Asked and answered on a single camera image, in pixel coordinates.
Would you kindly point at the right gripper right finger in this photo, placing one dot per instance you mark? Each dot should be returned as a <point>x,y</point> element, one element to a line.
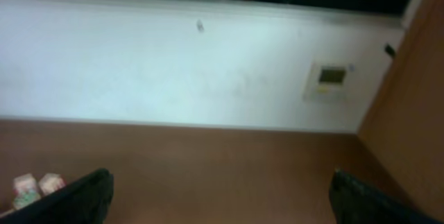
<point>354,202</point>

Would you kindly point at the white wall thermostat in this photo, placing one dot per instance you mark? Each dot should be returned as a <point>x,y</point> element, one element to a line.
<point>326,83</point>

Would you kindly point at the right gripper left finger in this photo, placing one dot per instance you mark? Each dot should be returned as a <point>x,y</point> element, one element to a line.
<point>85,201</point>

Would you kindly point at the green B block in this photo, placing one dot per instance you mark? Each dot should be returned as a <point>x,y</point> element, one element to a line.
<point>27,191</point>

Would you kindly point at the wooden door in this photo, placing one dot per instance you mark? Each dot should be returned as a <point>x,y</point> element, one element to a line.
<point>404,127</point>

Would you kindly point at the wooden 8 block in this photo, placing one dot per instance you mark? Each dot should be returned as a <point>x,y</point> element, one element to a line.
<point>51,183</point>

